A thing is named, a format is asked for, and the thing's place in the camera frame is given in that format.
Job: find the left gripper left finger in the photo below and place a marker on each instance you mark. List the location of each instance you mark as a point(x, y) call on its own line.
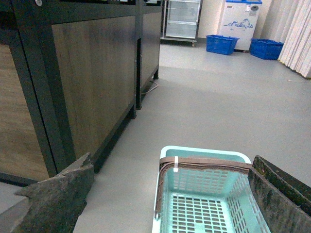
point(52, 205)

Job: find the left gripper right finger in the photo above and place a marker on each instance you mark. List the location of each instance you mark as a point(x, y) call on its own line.
point(284, 201)

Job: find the light teal plastic basket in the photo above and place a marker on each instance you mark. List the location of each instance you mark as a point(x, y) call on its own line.
point(207, 201)

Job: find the brown basket handle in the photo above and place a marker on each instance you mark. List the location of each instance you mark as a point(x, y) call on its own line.
point(193, 164)

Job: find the dark wood display stand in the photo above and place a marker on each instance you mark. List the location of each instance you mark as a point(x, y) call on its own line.
point(72, 73)

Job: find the white curtain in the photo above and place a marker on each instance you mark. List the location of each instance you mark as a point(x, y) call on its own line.
point(289, 22)

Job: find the blue plastic crate right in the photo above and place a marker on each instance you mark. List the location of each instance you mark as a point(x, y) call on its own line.
point(266, 49)

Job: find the blue plastic crate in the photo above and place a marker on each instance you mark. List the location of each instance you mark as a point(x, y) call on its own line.
point(266, 49)
point(221, 44)

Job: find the blue plastic crate left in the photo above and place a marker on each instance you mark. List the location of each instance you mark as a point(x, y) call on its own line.
point(221, 44)

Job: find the white chest freezer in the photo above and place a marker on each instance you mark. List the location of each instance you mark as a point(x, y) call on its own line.
point(238, 19)

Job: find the glass door refrigerator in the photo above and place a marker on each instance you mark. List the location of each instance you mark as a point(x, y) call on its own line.
point(180, 21)

